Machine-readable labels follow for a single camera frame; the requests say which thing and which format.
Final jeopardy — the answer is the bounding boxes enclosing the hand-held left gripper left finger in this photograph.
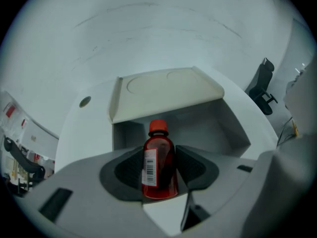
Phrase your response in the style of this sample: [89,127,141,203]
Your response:
[15,145,174,238]

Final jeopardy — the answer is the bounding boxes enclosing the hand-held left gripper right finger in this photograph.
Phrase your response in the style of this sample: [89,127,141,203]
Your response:
[175,145,258,238]

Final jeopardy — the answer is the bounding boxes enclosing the small red bottle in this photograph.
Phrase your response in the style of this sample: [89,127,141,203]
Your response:
[141,119,179,200]

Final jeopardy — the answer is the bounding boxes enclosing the grey box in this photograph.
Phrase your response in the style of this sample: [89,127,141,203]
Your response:
[108,66,251,160]

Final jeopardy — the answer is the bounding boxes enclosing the plastic bag with red labels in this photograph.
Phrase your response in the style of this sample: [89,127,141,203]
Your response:
[27,150,55,178]
[0,90,28,143]

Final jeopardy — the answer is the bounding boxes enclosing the black office chair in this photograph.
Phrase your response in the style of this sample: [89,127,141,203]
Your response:
[3,136,45,190]
[244,57,278,116]

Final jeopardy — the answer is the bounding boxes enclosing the white cabinet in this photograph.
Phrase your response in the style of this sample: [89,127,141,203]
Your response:
[14,108,60,158]

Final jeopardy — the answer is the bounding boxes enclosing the round grey cable grommet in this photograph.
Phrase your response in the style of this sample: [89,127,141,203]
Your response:
[79,96,92,108]

